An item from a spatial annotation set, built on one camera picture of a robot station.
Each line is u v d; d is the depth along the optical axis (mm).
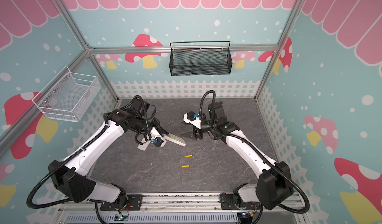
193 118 595
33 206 389
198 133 635
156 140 601
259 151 459
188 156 901
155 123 659
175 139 731
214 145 942
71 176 392
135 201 747
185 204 744
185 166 856
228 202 734
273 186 405
